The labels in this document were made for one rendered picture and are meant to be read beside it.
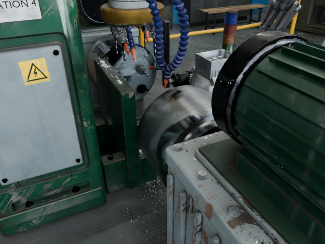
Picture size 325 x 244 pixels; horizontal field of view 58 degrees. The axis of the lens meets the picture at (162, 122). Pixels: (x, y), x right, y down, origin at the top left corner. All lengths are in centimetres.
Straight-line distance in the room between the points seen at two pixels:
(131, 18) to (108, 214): 56
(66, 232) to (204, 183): 53
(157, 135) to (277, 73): 36
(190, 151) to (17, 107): 39
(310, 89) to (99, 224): 69
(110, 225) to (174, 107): 40
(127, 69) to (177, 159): 70
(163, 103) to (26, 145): 34
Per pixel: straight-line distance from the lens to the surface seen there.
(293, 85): 37
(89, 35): 132
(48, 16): 66
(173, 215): 62
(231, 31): 144
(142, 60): 117
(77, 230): 90
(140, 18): 81
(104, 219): 91
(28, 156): 78
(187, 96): 71
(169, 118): 67
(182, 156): 52
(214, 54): 112
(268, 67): 41
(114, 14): 82
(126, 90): 79
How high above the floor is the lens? 148
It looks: 31 degrees down
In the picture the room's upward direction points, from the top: 1 degrees counter-clockwise
